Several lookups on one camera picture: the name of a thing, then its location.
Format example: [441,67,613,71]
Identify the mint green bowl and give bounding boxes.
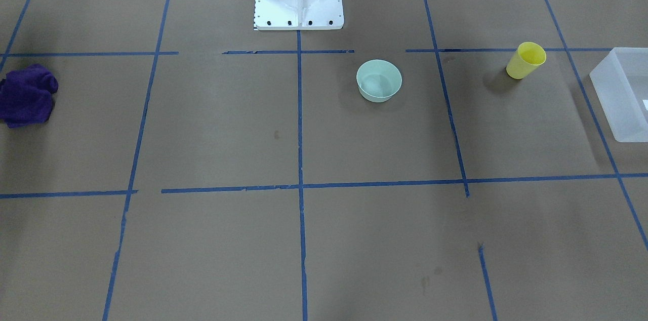
[356,59,403,103]

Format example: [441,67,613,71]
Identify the yellow plastic cup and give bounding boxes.
[505,42,547,79]

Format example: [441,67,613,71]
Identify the purple cloth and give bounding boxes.
[1,63,59,129]

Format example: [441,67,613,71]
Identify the translucent plastic box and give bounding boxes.
[590,47,647,143]

